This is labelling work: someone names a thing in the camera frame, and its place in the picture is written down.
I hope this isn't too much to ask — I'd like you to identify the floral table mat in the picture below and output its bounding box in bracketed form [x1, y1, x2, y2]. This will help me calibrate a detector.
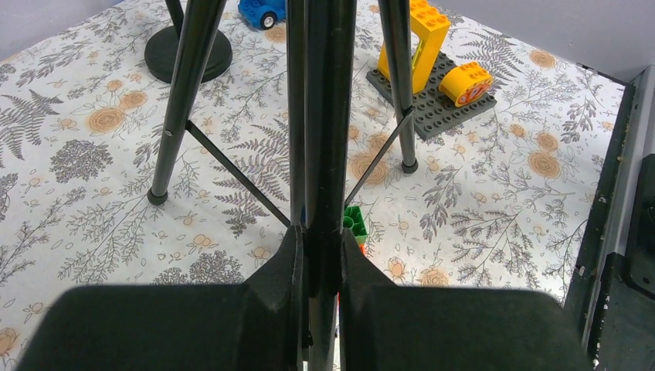
[1, 1, 625, 370]

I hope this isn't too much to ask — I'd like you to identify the yellow orange toy cylinder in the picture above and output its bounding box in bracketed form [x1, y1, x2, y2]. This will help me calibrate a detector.
[439, 61, 494, 107]

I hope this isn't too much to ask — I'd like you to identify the black music stand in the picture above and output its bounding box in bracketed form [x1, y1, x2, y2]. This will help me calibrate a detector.
[147, 1, 417, 370]

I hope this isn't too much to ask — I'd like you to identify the green toy brick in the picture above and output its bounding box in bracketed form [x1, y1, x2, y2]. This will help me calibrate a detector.
[343, 206, 368, 247]

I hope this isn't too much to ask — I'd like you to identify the black microphone stand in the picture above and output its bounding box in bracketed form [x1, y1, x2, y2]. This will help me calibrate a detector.
[144, 0, 234, 85]

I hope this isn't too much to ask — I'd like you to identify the blue toy car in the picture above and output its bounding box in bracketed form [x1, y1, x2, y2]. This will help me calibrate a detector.
[238, 0, 286, 31]

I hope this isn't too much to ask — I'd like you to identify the yellow toy brick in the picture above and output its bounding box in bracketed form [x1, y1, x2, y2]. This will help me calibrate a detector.
[377, 1, 451, 99]

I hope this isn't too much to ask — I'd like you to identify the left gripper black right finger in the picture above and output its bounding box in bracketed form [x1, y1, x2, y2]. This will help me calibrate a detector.
[339, 230, 592, 370]

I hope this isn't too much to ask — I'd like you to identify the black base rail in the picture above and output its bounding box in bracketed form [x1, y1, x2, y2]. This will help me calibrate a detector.
[564, 66, 654, 370]

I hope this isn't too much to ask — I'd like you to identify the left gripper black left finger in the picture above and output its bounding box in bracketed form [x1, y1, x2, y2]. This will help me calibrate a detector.
[18, 226, 303, 370]

